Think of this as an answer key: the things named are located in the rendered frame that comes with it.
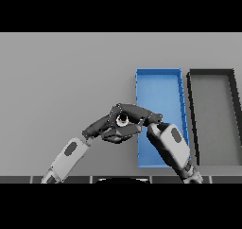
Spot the blue rectangular bin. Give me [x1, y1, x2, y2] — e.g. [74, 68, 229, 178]
[135, 67, 192, 168]

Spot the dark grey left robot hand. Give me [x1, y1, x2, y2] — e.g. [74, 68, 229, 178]
[81, 114, 144, 145]

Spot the dark grey rectangular bin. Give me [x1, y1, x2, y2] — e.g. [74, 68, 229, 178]
[185, 68, 242, 167]

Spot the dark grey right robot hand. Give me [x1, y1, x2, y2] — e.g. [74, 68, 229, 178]
[106, 102, 164, 127]

